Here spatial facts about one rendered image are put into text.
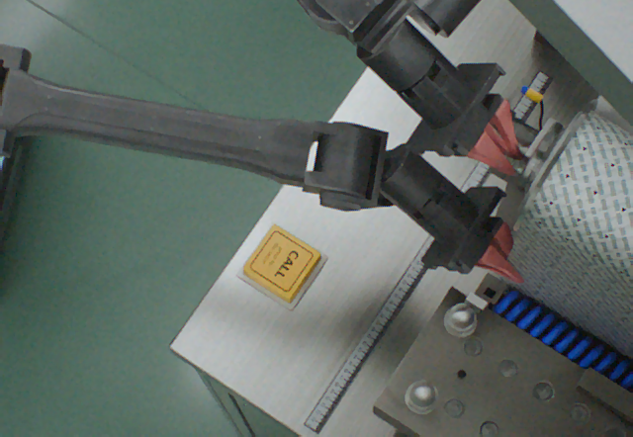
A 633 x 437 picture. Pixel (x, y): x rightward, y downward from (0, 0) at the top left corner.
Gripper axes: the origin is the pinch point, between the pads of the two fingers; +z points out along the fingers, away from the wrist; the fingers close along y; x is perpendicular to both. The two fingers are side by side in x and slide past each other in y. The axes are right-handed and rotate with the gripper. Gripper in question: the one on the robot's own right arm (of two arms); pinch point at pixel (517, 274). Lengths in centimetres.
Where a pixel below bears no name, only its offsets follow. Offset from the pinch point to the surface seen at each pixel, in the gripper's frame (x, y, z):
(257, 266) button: -26.2, 12.1, -16.2
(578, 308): 5.3, 0.3, 5.4
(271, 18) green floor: -130, -50, -10
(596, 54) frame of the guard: 73, 14, -42
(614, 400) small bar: 6.1, 5.7, 14.7
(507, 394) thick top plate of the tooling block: -0.4, 11.0, 7.1
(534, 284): 2.0, 0.2, 1.2
